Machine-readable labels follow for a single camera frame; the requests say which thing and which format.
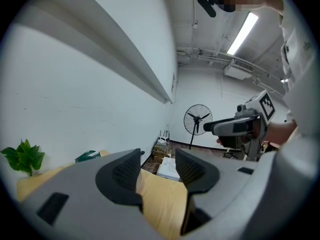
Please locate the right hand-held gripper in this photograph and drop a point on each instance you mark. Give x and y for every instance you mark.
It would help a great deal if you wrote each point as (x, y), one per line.
(252, 106)

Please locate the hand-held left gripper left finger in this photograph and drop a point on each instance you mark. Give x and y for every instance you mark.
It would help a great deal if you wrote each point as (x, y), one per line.
(82, 184)

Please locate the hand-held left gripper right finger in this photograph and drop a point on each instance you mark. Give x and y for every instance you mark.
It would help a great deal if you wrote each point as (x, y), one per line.
(225, 181)

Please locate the person's right forearm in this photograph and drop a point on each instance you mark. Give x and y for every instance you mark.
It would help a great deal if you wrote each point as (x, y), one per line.
(281, 131)

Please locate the green cardboard box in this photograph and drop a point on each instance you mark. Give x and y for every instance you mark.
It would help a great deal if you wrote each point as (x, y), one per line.
(87, 156)

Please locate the white cardboard box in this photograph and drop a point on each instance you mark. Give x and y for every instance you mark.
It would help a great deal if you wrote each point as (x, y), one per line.
(168, 170)

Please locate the person's right hand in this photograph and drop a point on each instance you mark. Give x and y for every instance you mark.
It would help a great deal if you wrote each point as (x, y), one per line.
(255, 129)

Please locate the black standing fan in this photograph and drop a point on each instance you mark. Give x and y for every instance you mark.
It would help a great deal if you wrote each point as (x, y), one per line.
(198, 120)

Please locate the white ceiling air conditioner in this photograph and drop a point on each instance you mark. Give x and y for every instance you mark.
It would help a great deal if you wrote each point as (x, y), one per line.
(238, 69)

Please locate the white router with antennas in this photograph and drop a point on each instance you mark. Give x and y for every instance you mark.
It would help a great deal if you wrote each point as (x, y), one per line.
(163, 137)

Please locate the green leafy plant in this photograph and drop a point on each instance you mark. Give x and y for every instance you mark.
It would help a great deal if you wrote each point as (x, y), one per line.
(23, 156)

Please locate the stack of brown cardboard boxes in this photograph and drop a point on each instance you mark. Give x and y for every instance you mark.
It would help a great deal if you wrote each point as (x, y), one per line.
(161, 150)

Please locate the white ceiling conduit pipes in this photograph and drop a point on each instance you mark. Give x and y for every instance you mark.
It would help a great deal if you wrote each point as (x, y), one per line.
(215, 56)

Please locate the person's white shirt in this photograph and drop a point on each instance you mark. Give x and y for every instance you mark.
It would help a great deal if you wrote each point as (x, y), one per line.
(300, 84)

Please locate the long ceiling light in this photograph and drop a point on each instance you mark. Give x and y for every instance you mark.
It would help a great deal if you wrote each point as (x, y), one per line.
(242, 32)

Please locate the paper wall notice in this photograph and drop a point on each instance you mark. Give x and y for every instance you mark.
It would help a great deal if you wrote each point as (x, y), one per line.
(174, 82)

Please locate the black head-worn camera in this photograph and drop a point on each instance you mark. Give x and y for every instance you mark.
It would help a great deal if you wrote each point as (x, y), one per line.
(207, 5)

